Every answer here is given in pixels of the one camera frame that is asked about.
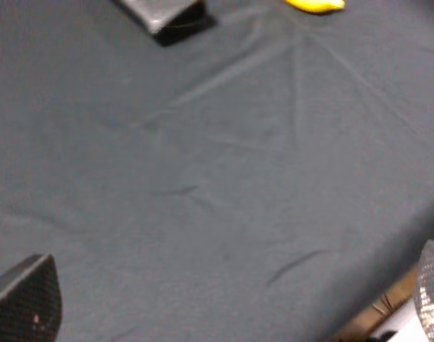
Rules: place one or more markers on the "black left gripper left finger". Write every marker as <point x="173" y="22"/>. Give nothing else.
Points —
<point x="30" y="300"/>

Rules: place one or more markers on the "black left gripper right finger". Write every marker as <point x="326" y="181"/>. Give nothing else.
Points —
<point x="424" y="290"/>

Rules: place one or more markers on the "black tablecloth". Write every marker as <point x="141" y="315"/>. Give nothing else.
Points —
<point x="262" y="180"/>

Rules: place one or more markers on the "yellow banana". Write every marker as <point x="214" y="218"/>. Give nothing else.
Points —
<point x="317" y="6"/>

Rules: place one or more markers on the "black folded wallet case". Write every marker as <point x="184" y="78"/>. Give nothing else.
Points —
<point x="169" y="22"/>

